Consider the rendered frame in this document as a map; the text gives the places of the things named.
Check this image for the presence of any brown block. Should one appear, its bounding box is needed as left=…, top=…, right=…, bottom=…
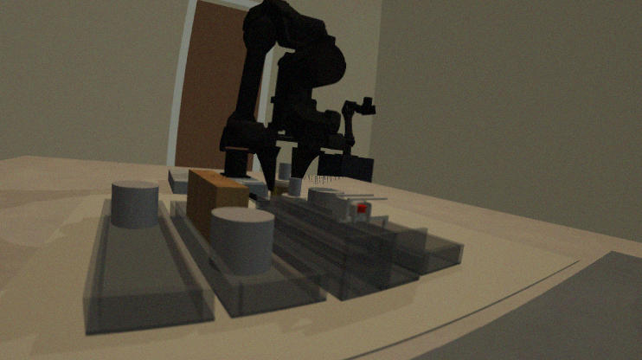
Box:
left=186, top=169, right=225, bottom=228
left=197, top=177, right=250, bottom=244

